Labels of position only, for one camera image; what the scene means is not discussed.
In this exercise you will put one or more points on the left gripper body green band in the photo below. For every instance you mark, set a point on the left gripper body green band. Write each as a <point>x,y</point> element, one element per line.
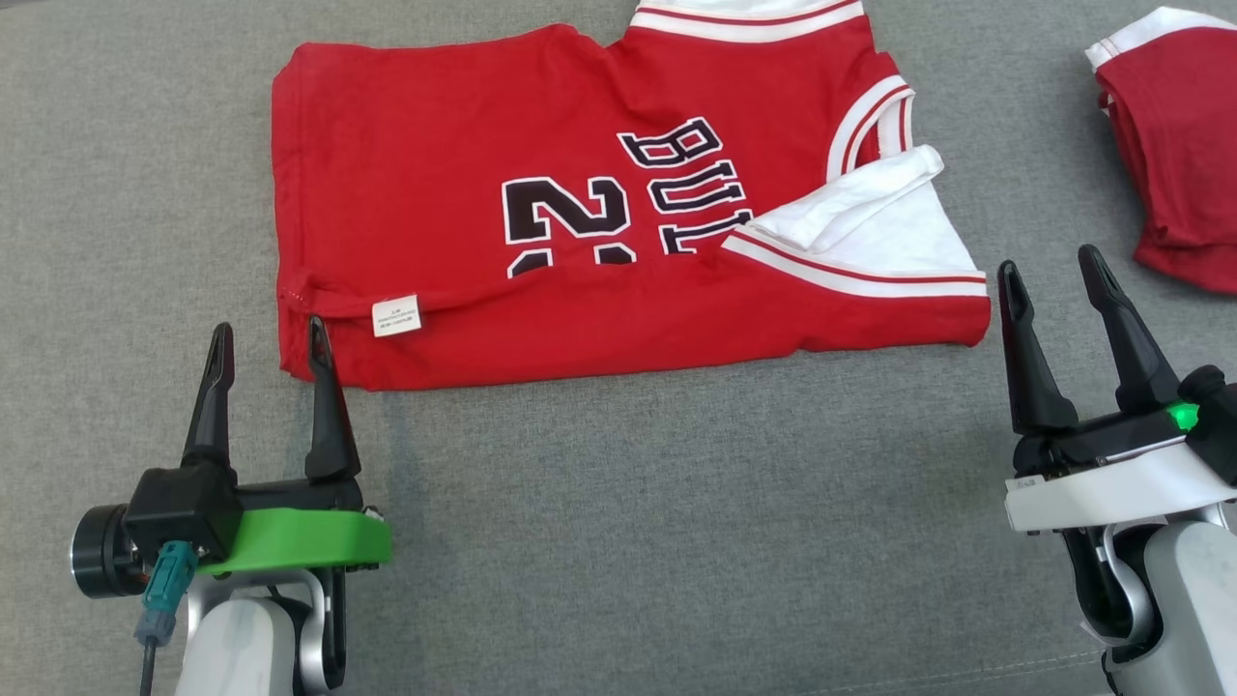
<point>309,541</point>

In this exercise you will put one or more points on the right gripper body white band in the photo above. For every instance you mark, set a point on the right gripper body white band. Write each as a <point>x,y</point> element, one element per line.
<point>1111,483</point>

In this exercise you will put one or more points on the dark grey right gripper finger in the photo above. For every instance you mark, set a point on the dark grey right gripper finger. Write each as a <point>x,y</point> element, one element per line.
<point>1032,377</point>
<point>1131,358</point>

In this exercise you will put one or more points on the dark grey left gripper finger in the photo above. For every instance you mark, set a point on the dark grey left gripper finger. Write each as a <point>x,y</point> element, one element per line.
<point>211,416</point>
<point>329,435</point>

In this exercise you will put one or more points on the red shorts white trim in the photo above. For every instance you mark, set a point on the red shorts white trim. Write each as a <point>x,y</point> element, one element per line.
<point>1179,145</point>

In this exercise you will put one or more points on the red basketball jersey black print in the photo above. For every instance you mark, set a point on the red basketball jersey black print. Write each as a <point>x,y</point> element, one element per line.
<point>416,174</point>

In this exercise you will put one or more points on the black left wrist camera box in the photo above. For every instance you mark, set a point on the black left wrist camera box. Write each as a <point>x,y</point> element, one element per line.
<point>179,507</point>

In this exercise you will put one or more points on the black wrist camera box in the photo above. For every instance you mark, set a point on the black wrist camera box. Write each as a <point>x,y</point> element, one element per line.
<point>179,507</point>
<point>1220,425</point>

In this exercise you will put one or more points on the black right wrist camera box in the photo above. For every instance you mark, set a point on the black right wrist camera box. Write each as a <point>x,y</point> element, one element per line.
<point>1220,425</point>

